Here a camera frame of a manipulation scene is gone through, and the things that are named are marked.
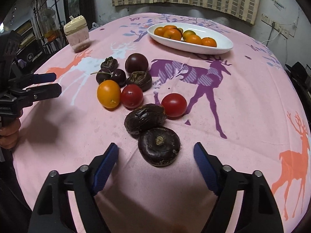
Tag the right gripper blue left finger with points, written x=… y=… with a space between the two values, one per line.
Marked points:
x=101 y=175

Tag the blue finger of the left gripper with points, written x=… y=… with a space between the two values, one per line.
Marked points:
x=41 y=93
x=41 y=78

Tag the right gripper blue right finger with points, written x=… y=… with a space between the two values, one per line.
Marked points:
x=208 y=165

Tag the large dark water chestnut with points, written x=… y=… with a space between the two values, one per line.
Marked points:
x=159 y=146

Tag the dark cherry with stem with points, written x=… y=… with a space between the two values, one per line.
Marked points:
x=102 y=75

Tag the orange yellow tomato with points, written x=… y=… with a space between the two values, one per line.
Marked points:
x=109 y=94

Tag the small orange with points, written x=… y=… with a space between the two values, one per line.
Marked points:
x=208 y=41

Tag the greenish yellow citrus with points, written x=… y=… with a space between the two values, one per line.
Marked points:
x=187 y=33

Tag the large orange mandarin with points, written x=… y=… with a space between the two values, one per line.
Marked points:
x=173 y=33

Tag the left hand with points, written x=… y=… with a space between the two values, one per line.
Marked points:
x=10 y=134

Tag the dark water chestnut middle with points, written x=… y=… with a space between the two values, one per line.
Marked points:
x=144 y=117

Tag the plastic cup with cream lid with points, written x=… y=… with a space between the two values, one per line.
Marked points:
x=77 y=33

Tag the red cherry tomato right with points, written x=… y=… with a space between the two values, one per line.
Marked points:
x=175 y=105

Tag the red cherry tomato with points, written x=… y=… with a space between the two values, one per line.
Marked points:
x=175 y=105
x=131 y=96

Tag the red cherry tomato left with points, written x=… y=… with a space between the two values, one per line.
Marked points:
x=131 y=96

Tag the small dark water chestnut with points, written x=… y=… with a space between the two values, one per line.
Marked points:
x=110 y=63

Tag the small dark cherry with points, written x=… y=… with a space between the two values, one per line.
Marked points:
x=119 y=77

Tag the dark wooden cabinet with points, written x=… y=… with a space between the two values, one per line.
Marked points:
x=76 y=8

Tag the pink printed tablecloth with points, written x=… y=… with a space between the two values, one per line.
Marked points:
x=220 y=88

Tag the dark wrinkled water chestnut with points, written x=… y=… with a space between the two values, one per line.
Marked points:
x=141 y=79

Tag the dark round plum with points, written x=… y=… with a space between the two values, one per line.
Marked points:
x=136 y=62

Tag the white oval plate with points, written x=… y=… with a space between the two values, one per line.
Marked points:
x=193 y=43

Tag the wall power strip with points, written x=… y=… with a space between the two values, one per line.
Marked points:
x=275 y=25

